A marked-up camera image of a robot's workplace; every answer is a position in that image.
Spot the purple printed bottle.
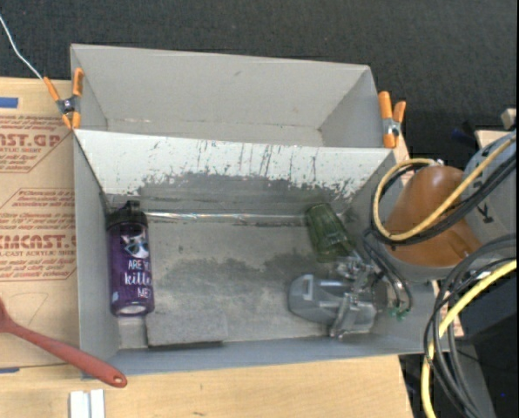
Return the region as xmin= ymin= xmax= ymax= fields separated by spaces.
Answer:
xmin=105 ymin=199 xmax=157 ymax=318

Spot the green ribbed glass cup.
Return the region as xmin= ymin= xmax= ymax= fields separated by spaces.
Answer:
xmin=305 ymin=202 xmax=357 ymax=264

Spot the grey metal bin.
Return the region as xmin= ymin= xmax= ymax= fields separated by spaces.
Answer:
xmin=70 ymin=44 xmax=450 ymax=376

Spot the red-brown plastic spoon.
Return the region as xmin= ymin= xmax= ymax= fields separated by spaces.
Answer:
xmin=0 ymin=287 xmax=129 ymax=389

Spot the brown cardboard board, red print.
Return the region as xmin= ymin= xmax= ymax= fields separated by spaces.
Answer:
xmin=0 ymin=76 xmax=83 ymax=376

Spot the grey plastic tool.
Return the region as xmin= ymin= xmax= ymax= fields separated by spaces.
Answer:
xmin=286 ymin=273 xmax=379 ymax=327

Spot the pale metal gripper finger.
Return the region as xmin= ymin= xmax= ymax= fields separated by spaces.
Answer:
xmin=334 ymin=257 xmax=374 ymax=285
xmin=328 ymin=295 xmax=367 ymax=339

